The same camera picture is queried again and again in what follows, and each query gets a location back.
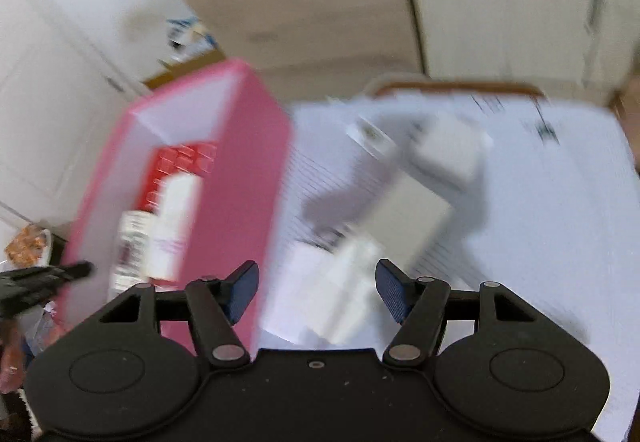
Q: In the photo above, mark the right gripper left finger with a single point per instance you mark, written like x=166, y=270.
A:
x=215, y=306

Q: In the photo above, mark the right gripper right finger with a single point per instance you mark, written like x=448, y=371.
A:
x=418, y=306

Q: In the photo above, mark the pink cardboard box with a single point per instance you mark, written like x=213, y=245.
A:
x=225, y=103

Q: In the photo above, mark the white TCL remote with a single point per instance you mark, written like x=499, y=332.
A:
x=405, y=220

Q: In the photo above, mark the grey-button air conditioner remote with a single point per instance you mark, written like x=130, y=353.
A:
x=133, y=240

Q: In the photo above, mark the white square charger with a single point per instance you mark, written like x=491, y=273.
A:
x=451, y=149

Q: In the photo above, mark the small white plug adapter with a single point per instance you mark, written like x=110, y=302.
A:
x=373, y=140

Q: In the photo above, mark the cream air conditioner remote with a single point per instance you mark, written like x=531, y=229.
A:
x=176, y=206

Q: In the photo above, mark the white patterned table cloth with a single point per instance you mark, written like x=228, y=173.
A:
x=554, y=215

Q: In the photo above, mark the cardboard box on floor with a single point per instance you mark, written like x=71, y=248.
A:
x=176, y=70

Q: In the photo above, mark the white door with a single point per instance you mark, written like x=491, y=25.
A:
x=60, y=100

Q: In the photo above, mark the light wood wardrobe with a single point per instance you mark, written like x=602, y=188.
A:
x=515, y=7

